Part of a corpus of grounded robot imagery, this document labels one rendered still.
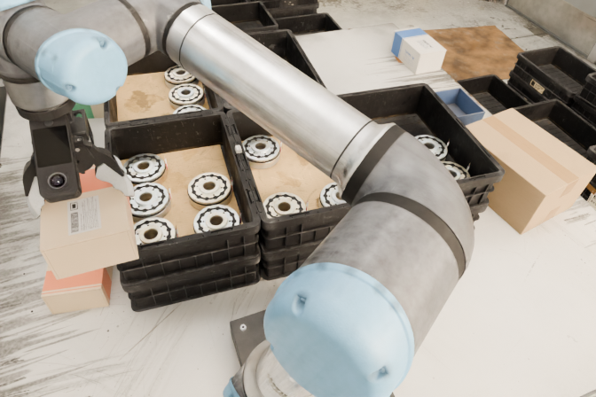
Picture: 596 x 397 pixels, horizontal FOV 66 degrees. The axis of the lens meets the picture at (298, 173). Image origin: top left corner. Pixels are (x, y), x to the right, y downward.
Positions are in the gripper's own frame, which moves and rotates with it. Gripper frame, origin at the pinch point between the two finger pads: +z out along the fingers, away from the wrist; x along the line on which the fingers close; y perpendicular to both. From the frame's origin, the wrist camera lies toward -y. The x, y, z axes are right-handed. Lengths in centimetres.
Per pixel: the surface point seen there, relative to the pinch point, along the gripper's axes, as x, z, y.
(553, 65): -232, 71, 102
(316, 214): -40.9, 16.8, 0.6
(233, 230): -23.4, 16.8, 1.7
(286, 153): -45, 27, 31
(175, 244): -11.9, 16.9, 2.3
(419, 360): -56, 40, -27
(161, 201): -11.2, 23.6, 20.7
